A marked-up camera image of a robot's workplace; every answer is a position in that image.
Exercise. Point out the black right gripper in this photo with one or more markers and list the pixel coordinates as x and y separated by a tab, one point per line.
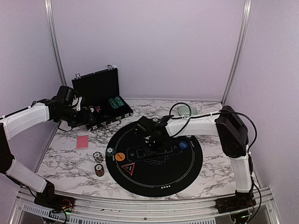
149	152

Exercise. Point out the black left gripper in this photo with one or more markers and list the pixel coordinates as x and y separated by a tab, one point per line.
84	119

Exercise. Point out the blue small blind button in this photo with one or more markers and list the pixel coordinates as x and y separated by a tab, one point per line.
183	145

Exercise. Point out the red triangular all-in marker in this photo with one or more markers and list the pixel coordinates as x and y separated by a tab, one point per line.
129	168

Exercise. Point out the orange big blind button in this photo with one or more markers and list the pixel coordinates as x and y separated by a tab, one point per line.
120	156

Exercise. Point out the white black chip stack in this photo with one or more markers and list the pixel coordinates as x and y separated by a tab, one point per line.
98	157

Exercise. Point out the green 50 chip stack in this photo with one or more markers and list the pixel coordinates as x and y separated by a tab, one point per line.
110	152

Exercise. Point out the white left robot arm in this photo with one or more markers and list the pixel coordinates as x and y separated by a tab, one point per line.
44	110

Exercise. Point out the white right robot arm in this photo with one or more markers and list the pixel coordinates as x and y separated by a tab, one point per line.
225	124

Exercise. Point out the brown 100 chip stack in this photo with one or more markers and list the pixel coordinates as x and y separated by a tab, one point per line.
91	108

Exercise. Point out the red playing card deck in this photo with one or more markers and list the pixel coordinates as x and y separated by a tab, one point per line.
82	142

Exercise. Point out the round black poker mat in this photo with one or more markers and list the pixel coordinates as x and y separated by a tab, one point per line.
164	174

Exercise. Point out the black poker chip case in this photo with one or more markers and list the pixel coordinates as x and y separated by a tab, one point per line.
97	88

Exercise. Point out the green chip row left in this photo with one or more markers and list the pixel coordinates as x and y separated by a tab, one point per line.
113	103

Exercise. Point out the green chip row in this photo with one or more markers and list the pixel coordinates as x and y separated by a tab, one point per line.
113	103
119	101

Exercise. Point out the green glass bowl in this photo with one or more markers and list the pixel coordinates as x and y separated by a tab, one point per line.
186	111

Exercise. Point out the green chip row right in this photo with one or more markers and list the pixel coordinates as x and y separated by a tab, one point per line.
119	101

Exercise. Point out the brown red chip stack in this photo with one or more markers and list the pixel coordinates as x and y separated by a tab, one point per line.
99	170

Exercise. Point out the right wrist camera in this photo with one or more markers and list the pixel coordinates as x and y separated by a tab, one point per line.
145	127

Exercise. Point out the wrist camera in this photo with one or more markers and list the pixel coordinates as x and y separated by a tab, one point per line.
69	97
145	127

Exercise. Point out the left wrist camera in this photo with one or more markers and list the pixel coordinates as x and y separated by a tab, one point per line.
69	97

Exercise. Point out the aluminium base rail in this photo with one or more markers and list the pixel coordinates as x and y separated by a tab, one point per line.
98	210

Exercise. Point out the left aluminium frame post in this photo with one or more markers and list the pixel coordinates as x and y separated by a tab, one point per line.
54	42

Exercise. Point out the aluminium frame post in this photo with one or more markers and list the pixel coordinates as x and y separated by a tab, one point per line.
240	44
54	42

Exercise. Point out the right aluminium frame post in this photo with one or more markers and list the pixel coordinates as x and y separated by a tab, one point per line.
240	44

